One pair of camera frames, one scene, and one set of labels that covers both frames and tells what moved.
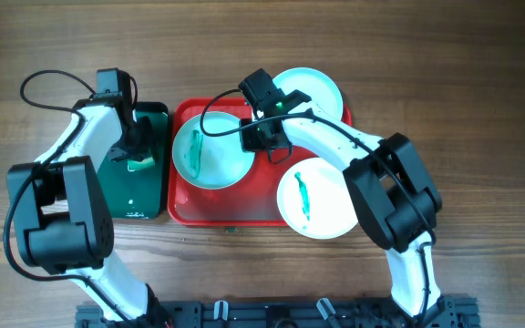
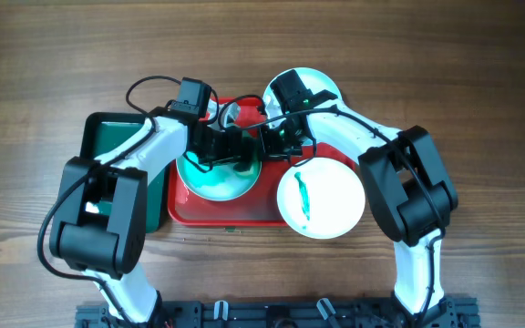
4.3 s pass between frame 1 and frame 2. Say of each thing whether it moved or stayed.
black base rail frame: stayed
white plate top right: stayed
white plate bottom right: stayed
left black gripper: moved
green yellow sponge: moved
